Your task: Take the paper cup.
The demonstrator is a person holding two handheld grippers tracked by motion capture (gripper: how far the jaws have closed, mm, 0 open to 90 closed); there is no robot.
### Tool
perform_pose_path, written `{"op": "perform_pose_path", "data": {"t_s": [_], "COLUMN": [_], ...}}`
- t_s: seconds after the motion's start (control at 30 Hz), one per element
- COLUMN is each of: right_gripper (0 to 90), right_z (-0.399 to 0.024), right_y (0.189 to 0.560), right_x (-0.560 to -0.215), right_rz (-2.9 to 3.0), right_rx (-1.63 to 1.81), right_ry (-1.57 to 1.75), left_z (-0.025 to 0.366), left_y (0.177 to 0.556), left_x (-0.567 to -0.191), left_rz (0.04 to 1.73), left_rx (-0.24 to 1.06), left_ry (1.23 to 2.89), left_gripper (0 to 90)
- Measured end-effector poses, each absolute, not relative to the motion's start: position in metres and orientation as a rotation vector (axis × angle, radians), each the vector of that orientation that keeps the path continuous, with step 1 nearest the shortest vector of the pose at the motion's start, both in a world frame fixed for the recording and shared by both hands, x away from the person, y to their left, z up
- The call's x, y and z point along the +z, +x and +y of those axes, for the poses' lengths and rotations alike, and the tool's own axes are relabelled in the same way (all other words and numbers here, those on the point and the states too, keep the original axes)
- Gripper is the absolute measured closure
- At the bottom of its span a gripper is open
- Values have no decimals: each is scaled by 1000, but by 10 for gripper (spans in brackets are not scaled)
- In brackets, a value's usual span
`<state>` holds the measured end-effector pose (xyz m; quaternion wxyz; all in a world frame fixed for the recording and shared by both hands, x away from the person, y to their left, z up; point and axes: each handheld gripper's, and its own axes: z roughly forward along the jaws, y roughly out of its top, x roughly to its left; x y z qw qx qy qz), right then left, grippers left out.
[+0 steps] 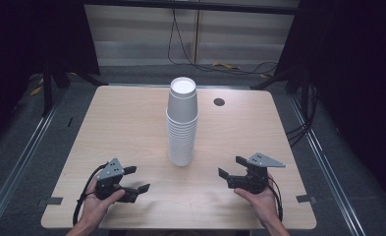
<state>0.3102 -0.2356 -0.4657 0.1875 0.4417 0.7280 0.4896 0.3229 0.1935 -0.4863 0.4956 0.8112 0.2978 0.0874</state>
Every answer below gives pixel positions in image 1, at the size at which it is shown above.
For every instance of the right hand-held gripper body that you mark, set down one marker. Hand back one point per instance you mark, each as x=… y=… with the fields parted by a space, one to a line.
x=252 y=180

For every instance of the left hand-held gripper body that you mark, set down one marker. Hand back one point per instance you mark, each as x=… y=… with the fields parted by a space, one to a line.
x=110 y=173

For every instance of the stack of white paper cups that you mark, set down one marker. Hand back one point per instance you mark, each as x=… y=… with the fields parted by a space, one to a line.
x=182 y=131

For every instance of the person's right hand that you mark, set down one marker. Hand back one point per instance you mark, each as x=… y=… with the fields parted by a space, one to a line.
x=262 y=205

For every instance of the person's left hand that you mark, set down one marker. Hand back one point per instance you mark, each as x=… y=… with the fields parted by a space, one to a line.
x=94 y=208

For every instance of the grey tape strip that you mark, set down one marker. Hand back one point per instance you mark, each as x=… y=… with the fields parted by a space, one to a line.
x=305 y=198
x=54 y=200

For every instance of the dark round table grommet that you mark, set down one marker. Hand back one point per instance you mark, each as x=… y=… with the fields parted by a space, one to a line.
x=219 y=102

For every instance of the yellow floor scrap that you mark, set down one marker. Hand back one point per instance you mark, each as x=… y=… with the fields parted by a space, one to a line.
x=226 y=65
x=36 y=90

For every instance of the black metal stand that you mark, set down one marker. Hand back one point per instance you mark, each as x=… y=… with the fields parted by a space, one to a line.
x=303 y=85
x=47 y=91

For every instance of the black curtain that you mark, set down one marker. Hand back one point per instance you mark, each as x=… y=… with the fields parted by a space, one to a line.
x=27 y=36
x=354 y=65

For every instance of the black horizontal bar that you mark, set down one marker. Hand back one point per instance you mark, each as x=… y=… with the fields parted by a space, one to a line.
x=187 y=6

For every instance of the metal floor rail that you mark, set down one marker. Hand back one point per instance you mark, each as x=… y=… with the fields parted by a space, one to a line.
x=20 y=160
x=328 y=170

